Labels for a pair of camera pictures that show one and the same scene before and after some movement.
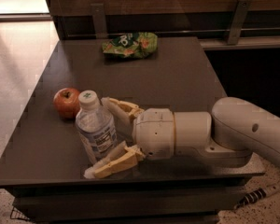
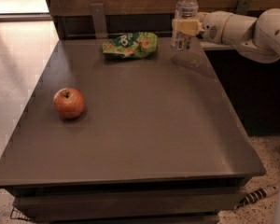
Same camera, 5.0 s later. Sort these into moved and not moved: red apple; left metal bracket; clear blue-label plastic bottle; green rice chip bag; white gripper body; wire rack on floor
Moved: clear blue-label plastic bottle; white gripper body
Not moved: green rice chip bag; left metal bracket; wire rack on floor; red apple
